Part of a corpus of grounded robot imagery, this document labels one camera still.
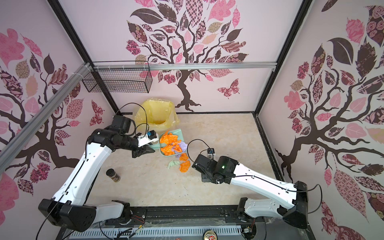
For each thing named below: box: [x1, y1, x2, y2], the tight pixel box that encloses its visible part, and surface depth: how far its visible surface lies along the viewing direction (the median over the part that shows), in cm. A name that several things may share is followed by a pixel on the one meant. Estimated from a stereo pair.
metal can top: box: [203, 229, 218, 240], surface depth 61 cm
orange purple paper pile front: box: [159, 130, 188, 158], surface depth 71 cm
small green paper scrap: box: [167, 160, 180, 169], surface depth 94 cm
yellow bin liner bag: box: [134, 98, 180, 127], surface depth 94 cm
